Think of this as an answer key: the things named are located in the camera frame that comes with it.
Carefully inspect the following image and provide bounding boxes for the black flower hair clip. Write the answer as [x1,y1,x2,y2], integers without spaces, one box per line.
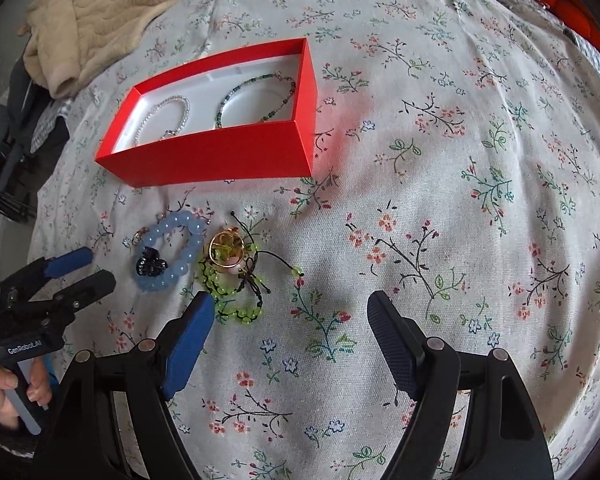
[134,247,168,277]

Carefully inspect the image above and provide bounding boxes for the beige quilted blanket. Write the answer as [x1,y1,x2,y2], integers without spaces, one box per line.
[22,0,188,100]

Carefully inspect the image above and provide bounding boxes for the grey checked cloth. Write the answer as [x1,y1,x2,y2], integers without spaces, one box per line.
[30,97,76,153]

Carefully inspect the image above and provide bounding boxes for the person's left hand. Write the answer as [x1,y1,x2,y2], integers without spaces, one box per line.
[0,357,55,433]

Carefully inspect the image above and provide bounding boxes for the green bead cord bracelet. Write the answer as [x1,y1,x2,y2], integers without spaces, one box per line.
[199,210,306,327]

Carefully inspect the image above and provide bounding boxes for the red cardboard box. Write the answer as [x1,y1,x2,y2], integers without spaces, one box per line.
[94,37,315,190]

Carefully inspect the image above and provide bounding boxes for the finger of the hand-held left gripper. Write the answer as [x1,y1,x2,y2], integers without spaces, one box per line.
[10,270,117,322]
[2,247,95,293]

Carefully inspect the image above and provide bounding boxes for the dark green bead bracelet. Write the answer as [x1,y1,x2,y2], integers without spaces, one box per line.
[214,71,298,131]

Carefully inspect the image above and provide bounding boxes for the dark grey chair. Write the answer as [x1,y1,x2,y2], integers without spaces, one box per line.
[0,57,71,221]

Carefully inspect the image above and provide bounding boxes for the gold hoop rings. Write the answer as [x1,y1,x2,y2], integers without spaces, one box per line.
[203,230,247,274]

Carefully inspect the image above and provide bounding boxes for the silver bead bracelet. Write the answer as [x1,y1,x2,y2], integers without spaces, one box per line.
[132,94,191,148]

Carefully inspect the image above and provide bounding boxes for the floral bed sheet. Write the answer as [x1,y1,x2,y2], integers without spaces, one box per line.
[27,0,600,480]

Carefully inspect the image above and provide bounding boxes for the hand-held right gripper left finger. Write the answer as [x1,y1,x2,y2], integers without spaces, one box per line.
[32,290,216,480]

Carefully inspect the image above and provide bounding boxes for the grey quilted mattress edge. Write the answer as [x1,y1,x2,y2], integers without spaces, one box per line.
[490,0,600,96]

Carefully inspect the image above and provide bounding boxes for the orange knitted cloth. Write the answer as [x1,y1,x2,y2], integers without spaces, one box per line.
[512,0,600,51]

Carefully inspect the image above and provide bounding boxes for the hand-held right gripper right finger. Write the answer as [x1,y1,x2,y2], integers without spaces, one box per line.
[367,290,556,480]

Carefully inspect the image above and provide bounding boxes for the light blue bead bracelet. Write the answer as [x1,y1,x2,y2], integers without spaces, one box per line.
[132,211,210,295]

